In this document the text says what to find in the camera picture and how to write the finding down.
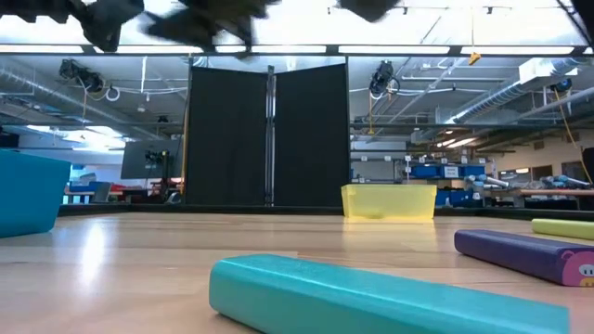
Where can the silver ventilation duct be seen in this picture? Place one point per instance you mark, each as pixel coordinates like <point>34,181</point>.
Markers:
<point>492,98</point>

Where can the black hanging ceiling device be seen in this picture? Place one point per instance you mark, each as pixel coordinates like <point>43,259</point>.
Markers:
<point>81,74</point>
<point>383,76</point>

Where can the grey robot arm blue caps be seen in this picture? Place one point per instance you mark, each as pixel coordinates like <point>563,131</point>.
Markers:
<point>568,181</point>
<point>492,182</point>

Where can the purple rectangular block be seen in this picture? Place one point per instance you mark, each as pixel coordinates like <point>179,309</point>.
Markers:
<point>510,253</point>

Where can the teal rectangular block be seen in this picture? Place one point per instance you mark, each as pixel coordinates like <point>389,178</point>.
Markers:
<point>348,297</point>

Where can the blue storage bin shelf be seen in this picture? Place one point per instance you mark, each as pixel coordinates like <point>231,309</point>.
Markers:
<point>427,171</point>

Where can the yellow hanging tag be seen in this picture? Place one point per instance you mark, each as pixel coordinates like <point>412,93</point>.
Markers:
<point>474,59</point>

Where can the yellow translucent plastic bin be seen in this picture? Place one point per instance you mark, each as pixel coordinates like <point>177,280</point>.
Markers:
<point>390,199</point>

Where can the grey monitor on stand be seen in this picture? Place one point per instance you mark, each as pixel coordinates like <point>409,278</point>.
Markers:
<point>139,160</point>

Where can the long wooden workbench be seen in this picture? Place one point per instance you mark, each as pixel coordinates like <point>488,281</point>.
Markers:
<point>552,191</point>

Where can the black folding partition screen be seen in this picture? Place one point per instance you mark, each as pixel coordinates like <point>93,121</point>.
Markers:
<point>227,139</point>

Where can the blue plastic bin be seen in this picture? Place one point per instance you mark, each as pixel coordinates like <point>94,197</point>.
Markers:
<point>28,195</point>

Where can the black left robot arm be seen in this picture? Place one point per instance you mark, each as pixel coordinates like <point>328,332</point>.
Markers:
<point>102,28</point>

